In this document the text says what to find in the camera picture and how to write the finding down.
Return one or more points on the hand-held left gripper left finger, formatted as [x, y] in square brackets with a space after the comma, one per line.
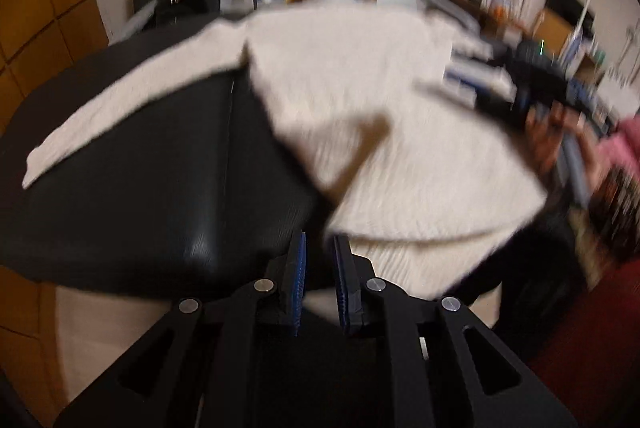
[297, 283]

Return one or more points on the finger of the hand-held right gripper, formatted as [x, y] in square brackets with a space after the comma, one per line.
[480, 110]

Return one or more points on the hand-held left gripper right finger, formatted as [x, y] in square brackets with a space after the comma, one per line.
[342, 283]

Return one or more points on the cream knitted sweater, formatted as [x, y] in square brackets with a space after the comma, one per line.
[375, 82]

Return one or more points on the person's right forearm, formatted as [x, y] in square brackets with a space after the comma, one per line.
[622, 142]

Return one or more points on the person's right hand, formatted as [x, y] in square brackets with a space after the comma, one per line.
[545, 142]

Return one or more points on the black monitor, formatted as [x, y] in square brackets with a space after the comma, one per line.
[567, 2]

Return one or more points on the wooden side table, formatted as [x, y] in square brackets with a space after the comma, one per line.
[480, 10]

